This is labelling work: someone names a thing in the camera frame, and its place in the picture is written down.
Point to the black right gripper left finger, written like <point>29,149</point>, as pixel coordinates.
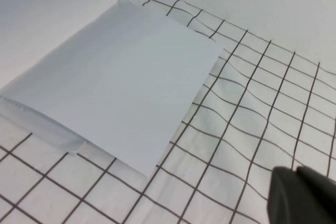
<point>291,200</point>

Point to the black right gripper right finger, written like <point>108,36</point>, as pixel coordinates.
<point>323,186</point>

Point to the glossy product brochure book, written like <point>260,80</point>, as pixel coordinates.
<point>118,77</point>

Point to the white black-grid checkered tablecloth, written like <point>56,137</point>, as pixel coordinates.
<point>236,129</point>

